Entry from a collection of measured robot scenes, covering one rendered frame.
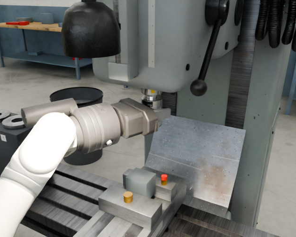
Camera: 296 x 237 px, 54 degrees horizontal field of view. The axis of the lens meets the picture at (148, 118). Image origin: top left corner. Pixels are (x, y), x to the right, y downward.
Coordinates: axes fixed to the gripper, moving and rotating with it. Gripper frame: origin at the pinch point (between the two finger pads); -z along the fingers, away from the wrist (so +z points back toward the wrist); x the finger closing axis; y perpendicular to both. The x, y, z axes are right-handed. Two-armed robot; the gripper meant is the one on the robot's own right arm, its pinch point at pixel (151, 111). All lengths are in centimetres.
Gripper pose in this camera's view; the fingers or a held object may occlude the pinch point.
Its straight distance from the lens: 65.1
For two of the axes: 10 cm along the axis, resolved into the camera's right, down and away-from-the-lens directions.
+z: -8.0, 2.3, -5.6
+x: -6.0, -3.2, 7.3
